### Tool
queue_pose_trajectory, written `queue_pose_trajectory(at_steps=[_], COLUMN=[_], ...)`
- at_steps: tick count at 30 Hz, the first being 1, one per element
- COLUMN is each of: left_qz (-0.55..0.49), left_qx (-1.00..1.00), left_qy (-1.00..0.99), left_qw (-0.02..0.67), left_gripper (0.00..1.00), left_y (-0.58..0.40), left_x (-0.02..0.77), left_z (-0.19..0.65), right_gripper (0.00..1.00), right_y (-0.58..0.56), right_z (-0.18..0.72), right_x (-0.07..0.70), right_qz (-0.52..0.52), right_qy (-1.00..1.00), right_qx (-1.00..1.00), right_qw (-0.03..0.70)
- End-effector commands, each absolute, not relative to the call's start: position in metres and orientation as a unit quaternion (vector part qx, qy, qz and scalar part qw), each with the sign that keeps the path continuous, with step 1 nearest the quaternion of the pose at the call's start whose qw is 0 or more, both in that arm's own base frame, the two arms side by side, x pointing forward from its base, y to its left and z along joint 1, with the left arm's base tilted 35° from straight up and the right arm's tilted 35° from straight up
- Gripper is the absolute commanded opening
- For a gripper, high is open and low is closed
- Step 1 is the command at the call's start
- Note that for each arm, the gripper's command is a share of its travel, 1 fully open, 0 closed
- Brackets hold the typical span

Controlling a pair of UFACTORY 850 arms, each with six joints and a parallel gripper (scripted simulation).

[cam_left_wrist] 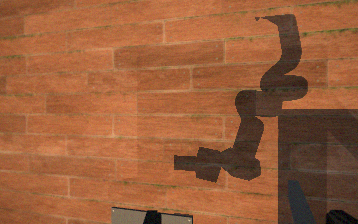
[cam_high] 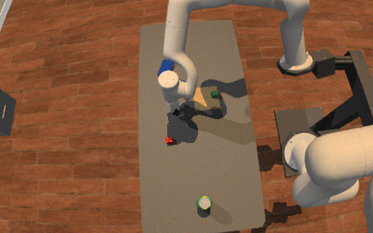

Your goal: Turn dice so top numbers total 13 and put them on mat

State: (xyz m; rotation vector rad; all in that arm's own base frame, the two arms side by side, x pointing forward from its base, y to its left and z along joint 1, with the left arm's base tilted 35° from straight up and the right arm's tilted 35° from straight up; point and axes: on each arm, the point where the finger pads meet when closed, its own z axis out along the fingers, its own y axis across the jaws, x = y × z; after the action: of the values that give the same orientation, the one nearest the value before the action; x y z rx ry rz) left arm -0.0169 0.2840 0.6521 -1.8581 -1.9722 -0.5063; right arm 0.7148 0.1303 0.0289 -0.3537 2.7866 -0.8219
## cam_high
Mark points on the green die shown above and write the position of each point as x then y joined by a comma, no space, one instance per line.
214,94

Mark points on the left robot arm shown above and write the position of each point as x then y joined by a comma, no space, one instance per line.
333,163

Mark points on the tan flat mat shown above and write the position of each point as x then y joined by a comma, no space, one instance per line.
203,99

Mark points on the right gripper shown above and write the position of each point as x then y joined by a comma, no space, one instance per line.
174,107

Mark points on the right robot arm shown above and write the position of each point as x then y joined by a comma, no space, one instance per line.
176,28

